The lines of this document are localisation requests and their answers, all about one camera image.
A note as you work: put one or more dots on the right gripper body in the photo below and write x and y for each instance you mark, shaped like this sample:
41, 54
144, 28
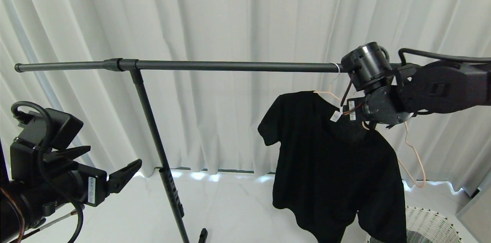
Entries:
379, 107

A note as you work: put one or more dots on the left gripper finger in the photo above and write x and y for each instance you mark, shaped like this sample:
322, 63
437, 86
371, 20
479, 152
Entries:
121, 178
69, 153

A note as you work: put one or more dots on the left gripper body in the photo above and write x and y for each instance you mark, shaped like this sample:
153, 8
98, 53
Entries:
98, 181

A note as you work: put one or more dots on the pink clothes hanger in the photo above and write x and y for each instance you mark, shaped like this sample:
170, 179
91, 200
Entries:
339, 68
424, 174

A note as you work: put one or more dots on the black T-shirt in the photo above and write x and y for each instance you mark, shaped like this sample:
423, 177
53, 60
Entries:
330, 178

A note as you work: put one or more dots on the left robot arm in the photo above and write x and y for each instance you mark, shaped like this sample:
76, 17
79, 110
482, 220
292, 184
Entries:
7, 212

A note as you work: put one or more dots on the white laundry basket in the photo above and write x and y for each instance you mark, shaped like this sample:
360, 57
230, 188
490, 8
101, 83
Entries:
425, 224

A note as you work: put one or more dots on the black clothes rack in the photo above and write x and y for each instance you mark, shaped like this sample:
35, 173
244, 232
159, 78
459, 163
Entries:
230, 65

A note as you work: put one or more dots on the pale grey cabinet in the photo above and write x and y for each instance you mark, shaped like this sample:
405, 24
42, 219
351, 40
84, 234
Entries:
477, 216

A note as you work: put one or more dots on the white curtain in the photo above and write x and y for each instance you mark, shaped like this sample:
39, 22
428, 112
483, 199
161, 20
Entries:
230, 5

